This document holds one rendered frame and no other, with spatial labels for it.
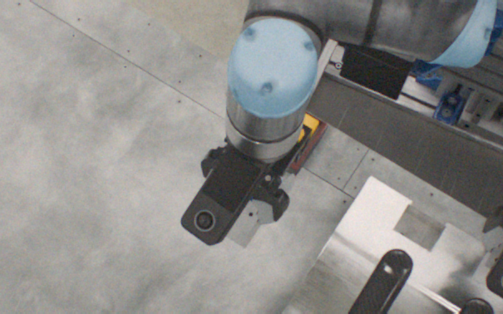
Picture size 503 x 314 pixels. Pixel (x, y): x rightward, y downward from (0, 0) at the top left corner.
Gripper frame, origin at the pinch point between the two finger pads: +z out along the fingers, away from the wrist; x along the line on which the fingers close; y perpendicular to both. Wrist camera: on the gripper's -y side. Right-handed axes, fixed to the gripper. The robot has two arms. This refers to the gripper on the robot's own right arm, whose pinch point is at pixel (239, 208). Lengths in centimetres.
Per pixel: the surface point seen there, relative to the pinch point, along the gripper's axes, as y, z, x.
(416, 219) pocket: 13.5, 8.8, -17.5
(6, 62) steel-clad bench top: 4.9, 15.1, 38.9
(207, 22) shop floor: 62, 95, 42
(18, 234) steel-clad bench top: -13.4, 15.0, 23.3
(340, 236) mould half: 5.6, 6.1, -10.9
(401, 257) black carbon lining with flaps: 7.4, 6.4, -18.3
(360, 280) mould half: 2.4, 6.4, -15.7
